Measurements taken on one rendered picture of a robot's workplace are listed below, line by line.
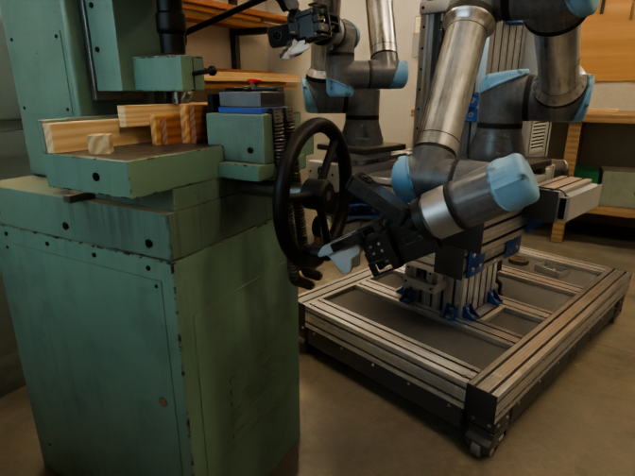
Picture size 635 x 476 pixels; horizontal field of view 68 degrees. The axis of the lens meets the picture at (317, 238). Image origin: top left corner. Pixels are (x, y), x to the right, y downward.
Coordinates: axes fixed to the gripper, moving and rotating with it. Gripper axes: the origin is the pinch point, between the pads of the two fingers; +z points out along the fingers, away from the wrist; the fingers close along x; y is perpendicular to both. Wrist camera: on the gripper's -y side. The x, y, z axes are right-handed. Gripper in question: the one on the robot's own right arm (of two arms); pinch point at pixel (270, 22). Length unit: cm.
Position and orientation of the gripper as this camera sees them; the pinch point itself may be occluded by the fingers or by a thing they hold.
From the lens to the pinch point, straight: 109.2
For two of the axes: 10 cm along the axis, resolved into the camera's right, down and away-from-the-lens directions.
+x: 1.7, 9.6, 2.0
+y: 8.6, -0.5, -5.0
